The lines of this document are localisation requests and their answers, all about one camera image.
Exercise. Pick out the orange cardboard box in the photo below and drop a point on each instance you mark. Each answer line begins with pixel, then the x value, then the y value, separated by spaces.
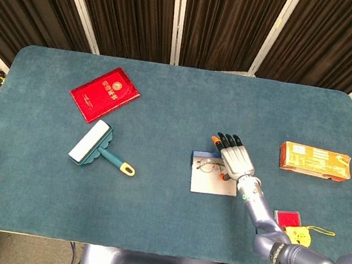
pixel 314 159

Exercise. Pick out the red certificate booklet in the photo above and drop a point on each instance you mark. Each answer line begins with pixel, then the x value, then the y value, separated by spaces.
pixel 102 95

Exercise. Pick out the teal lint roller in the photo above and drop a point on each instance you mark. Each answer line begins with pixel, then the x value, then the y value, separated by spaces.
pixel 91 141

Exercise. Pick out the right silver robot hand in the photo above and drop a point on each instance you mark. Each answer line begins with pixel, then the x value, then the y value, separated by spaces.
pixel 236 162

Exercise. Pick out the right purple-grey robot arm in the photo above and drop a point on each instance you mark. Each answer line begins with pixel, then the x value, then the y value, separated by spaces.
pixel 261 216

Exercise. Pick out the wire-frame eyeglasses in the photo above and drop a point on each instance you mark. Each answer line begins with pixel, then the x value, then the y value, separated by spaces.
pixel 205 165

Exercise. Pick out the small red ink pad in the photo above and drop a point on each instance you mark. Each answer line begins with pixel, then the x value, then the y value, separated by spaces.
pixel 287 217

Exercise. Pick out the teal table cloth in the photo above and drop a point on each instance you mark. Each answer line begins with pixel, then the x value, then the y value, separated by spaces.
pixel 172 111

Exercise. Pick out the small blue-edged card pouch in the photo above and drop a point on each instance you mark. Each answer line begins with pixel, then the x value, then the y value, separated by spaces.
pixel 211 184

